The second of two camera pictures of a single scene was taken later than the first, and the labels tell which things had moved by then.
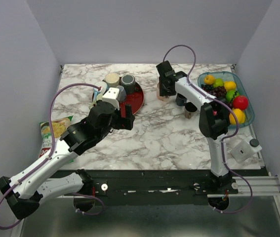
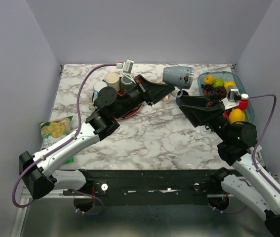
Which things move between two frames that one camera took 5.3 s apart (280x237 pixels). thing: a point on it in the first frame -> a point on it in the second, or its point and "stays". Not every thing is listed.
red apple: [240, 102] stays
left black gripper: [126, 123] -> [151, 92]
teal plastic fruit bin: [229, 76] stays
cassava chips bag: [60, 126] stays
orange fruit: [209, 79] stays
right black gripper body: [163, 90] -> [220, 125]
